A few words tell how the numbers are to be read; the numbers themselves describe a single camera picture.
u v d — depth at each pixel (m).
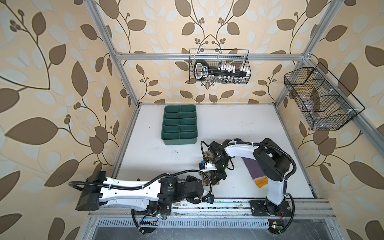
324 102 0.73
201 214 0.74
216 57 0.89
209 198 0.61
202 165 0.77
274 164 0.49
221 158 0.71
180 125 0.99
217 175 0.75
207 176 0.83
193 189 0.53
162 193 0.50
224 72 0.82
